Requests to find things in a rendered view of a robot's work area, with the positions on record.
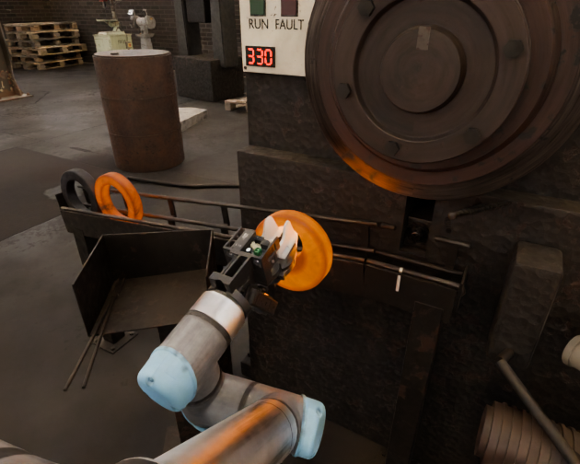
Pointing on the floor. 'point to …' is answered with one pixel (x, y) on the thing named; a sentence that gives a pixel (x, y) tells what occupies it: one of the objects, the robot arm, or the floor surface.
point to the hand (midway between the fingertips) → (290, 230)
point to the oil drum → (140, 109)
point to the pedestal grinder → (144, 29)
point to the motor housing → (527, 439)
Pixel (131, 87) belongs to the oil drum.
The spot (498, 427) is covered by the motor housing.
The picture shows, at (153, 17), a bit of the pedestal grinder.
